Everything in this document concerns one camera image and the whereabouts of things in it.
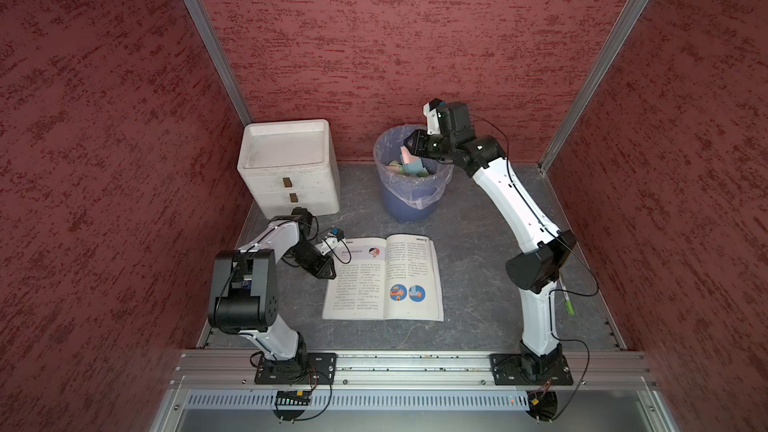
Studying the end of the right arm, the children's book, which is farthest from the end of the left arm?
the end of the right arm

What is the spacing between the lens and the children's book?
841mm

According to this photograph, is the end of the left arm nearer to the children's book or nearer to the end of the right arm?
the children's book
